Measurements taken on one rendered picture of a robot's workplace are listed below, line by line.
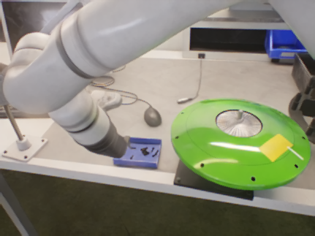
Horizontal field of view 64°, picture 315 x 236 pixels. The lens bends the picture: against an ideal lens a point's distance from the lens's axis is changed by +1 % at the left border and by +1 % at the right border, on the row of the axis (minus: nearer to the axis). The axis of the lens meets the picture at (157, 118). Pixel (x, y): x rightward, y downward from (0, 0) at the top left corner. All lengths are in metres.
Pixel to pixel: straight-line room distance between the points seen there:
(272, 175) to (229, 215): 1.23
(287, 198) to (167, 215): 1.09
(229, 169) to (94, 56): 0.36
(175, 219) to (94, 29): 1.53
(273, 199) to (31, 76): 0.60
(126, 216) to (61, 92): 1.46
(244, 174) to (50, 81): 0.38
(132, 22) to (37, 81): 0.13
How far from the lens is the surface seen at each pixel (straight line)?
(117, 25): 0.24
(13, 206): 1.26
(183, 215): 1.71
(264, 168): 0.54
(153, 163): 0.71
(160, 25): 0.25
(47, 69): 0.30
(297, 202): 0.72
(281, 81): 1.22
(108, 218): 1.74
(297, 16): 0.19
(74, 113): 0.40
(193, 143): 0.56
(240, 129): 0.59
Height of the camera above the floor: 1.45
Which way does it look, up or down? 37 degrees down
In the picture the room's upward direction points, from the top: 2 degrees counter-clockwise
